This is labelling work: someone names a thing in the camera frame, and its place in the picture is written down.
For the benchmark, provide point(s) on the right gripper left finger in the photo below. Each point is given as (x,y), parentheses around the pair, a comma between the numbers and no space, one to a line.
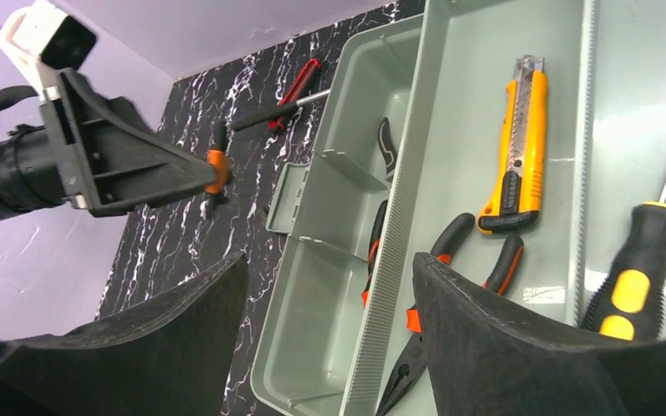
(169,355)

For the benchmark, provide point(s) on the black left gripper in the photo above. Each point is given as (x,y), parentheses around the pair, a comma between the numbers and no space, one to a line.
(115,160)

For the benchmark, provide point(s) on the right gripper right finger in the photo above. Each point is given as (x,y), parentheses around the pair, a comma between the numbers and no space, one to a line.
(488,355)

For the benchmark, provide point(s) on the black hex key set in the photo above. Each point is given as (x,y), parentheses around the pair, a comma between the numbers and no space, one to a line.
(216,157)

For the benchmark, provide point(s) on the black yellow handle screwdriver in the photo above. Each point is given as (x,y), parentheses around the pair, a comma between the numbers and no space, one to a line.
(629,304)

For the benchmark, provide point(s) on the orange black cutting pliers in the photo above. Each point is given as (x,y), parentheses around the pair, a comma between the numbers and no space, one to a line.
(374,242)

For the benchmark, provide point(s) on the translucent lid green toolbox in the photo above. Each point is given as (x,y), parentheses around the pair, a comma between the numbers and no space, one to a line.
(321,352)

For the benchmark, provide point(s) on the black handle pliers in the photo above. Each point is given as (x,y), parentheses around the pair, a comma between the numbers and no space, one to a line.
(387,148)

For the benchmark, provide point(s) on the orange utility knife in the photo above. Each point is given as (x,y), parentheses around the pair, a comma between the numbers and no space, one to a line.
(516,201)

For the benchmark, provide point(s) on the black hammer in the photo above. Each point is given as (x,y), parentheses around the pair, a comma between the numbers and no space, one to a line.
(279,111)

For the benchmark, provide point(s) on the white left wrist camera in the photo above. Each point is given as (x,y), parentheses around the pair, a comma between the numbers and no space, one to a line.
(41,40)

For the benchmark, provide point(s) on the red handle tool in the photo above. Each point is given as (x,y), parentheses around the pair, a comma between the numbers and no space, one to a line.
(303,85)

